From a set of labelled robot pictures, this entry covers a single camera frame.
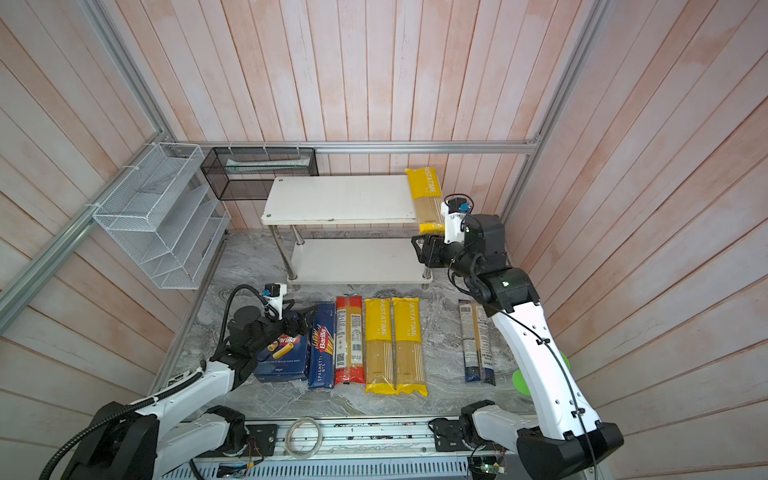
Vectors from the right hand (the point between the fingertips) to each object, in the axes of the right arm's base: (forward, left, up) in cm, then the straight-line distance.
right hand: (421, 238), depth 68 cm
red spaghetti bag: (-11, +19, -34) cm, 40 cm away
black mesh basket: (+40, +58, -10) cm, 71 cm away
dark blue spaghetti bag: (-10, -19, -35) cm, 41 cm away
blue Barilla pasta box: (-19, +34, -29) cm, 49 cm away
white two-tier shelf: (+40, +26, -37) cm, 60 cm away
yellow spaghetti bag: (-12, +10, -35) cm, 38 cm away
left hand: (-6, +31, -24) cm, 39 cm away
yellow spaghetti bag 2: (-19, +1, -34) cm, 39 cm away
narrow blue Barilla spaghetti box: (-15, +27, -34) cm, 45 cm away
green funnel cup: (-21, -30, -37) cm, 52 cm away
